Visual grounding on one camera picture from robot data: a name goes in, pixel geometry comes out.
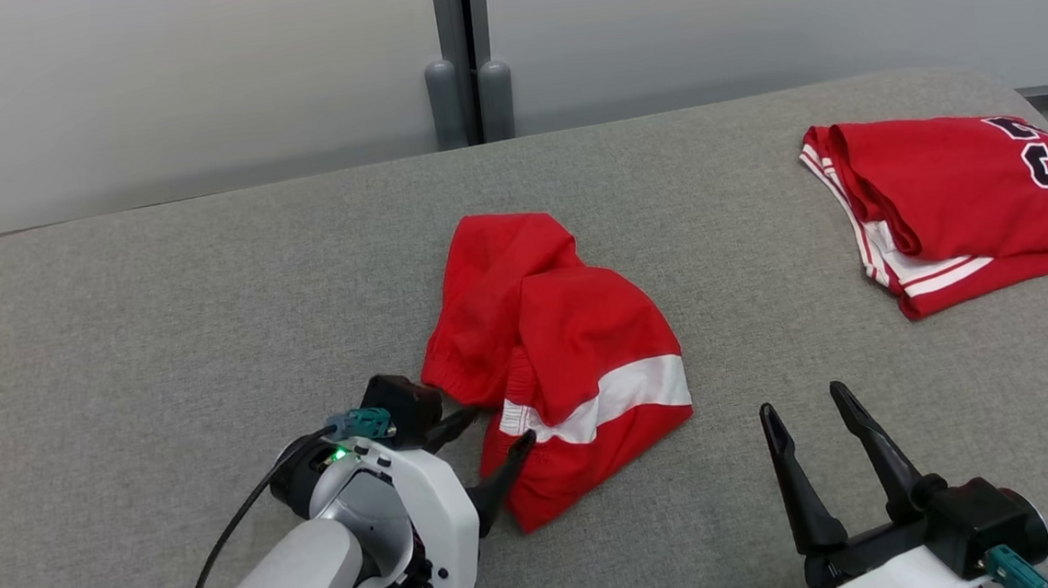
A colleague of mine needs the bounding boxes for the red shorts with white band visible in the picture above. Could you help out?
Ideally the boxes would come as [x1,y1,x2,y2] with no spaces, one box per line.
[410,201,702,541]

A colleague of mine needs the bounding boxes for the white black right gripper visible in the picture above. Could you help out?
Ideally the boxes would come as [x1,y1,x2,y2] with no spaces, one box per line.
[757,370,994,588]

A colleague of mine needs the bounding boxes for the black cable with teal plug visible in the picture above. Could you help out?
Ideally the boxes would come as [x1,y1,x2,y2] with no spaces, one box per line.
[983,540,1048,588]
[162,407,407,588]

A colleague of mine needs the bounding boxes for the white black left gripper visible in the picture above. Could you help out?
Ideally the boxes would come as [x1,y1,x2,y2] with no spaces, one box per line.
[304,401,548,588]

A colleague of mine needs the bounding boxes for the grey cylindrical post foot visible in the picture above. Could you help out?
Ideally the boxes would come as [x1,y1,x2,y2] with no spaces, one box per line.
[423,57,464,153]
[476,59,517,144]

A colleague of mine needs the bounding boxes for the red white basketball jersey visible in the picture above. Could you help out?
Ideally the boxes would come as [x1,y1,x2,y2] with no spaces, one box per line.
[797,108,1048,329]

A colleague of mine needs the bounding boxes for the grey partition post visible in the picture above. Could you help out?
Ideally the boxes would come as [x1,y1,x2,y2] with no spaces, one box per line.
[432,0,498,148]

